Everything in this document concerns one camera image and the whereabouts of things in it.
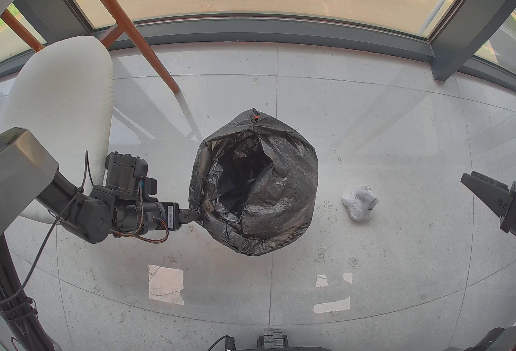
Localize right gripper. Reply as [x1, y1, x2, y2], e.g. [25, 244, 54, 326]
[460, 171, 516, 236]

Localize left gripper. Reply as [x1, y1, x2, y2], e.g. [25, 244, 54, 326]
[114, 200, 201, 235]

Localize black plastic bag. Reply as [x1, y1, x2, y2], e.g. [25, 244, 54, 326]
[188, 108, 319, 257]

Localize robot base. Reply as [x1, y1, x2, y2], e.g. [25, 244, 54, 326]
[234, 327, 332, 351]

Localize crumpled white paper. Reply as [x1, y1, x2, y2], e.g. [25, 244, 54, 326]
[341, 184, 381, 223]

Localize white chair with wooden legs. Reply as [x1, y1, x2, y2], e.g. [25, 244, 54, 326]
[0, 0, 180, 225]

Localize window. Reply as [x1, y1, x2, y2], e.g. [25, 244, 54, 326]
[0, 0, 516, 95]

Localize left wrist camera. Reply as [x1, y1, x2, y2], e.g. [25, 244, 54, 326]
[139, 176, 159, 198]

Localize black cable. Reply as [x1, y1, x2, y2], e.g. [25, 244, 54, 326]
[10, 151, 89, 303]
[207, 335, 235, 351]

